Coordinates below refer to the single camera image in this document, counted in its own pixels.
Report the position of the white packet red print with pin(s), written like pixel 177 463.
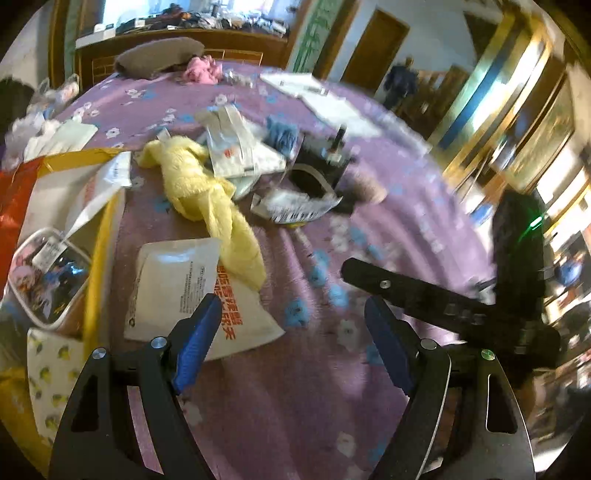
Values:
pixel 112 177

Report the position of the white medicine packet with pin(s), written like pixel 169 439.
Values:
pixel 288 207

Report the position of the yellow plush towel toy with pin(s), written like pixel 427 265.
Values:
pixel 197 195

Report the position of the large white pouch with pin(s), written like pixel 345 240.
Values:
pixel 172 277

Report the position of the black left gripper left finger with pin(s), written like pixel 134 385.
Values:
pixel 123 419

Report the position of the white gloves pile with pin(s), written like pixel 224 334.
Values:
pixel 33 137

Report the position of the black bag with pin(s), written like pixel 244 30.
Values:
pixel 15 97

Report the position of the wooden cabinet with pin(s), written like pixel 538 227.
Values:
pixel 94 39

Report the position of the white paper sheets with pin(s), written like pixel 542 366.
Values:
pixel 331 109

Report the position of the clear box of figurines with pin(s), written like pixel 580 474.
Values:
pixel 48 276

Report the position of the pink fuzzy plush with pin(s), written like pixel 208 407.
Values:
pixel 365 187

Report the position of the white lemon print cloth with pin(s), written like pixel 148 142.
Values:
pixel 53 364

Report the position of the red foil snack pouch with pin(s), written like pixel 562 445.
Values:
pixel 16 189

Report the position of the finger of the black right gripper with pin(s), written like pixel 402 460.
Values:
pixel 432 304

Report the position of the black motor block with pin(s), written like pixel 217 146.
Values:
pixel 320 164

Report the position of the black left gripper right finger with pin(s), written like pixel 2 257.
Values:
pixel 462 419

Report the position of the tall white paper bag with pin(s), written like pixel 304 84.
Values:
pixel 233 149

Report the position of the purple floral tablecloth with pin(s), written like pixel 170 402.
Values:
pixel 317 403

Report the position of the clear plastic bag toy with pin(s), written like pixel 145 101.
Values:
pixel 50 102

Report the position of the yellow rimmed white tray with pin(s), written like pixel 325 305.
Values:
pixel 24 455

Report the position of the pink fluffy cloth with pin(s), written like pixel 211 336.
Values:
pixel 203 70

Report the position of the white pouch red text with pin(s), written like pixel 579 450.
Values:
pixel 245 324

